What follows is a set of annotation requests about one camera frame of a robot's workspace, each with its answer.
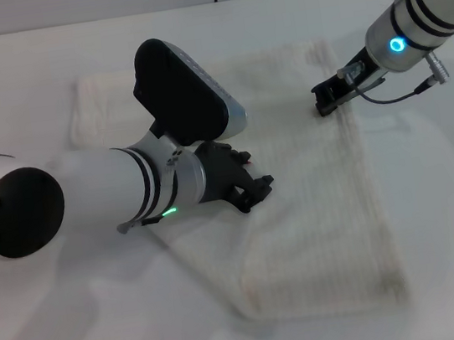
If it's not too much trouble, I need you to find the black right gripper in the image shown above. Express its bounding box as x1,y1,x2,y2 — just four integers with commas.
306,44,391,119

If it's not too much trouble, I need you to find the grey right gripper cable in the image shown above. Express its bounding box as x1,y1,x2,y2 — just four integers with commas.
355,77,454,108

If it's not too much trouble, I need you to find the white ribbed towel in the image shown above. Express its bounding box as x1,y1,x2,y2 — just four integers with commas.
60,32,412,340

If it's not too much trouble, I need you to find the silver barrel connector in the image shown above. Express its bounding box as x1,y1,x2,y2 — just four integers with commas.
423,49,453,86

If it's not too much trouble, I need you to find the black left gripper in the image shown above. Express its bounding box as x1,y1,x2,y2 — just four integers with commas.
192,131,279,220

